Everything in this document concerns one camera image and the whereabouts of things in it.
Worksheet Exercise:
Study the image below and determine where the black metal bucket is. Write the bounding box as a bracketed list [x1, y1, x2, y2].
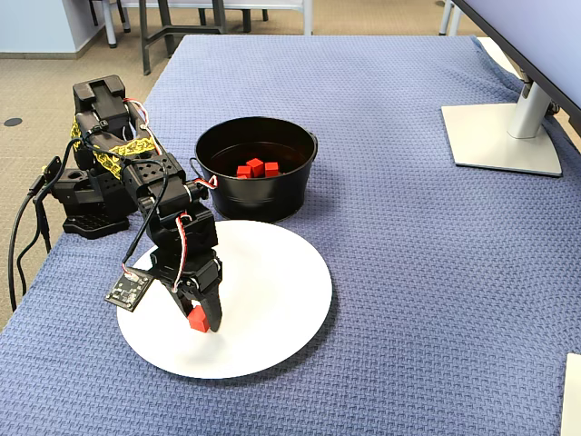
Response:
[189, 116, 319, 223]

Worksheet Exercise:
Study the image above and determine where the black camera cable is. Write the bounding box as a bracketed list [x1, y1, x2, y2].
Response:
[67, 135, 172, 269]

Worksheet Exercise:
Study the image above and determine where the black wrist camera board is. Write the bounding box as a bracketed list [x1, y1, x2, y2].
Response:
[103, 267, 153, 313]

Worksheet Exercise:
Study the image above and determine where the red white servo wire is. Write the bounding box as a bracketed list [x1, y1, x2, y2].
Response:
[172, 213, 192, 292]

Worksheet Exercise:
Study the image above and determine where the light grey table frame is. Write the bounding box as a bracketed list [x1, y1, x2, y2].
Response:
[122, 0, 314, 37]

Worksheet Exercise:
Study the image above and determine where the white flat panel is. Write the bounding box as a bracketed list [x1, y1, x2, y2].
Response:
[558, 352, 581, 436]

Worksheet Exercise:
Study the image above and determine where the thin black cable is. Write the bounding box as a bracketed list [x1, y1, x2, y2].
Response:
[34, 194, 54, 254]

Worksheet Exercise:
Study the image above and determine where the blue woven tablecloth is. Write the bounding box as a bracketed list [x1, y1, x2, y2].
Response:
[0, 35, 581, 436]

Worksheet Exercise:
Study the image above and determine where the white round plate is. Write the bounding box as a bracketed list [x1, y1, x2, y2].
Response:
[115, 219, 334, 381]

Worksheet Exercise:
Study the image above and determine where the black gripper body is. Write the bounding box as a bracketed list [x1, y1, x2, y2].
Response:
[147, 202, 222, 292]

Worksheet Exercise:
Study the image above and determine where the white table leg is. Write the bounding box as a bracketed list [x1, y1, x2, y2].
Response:
[102, 0, 120, 50]

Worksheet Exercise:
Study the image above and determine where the grey table leg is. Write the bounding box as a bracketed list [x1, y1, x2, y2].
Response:
[438, 0, 464, 38]

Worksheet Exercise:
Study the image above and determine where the thick black cable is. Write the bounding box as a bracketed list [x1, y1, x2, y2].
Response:
[7, 190, 37, 312]
[16, 231, 46, 296]

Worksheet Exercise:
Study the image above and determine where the monitor with silver stand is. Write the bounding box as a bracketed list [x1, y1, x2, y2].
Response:
[439, 0, 581, 178]

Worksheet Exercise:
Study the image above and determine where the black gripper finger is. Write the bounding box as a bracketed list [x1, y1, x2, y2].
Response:
[180, 260, 224, 333]
[163, 285, 195, 322]

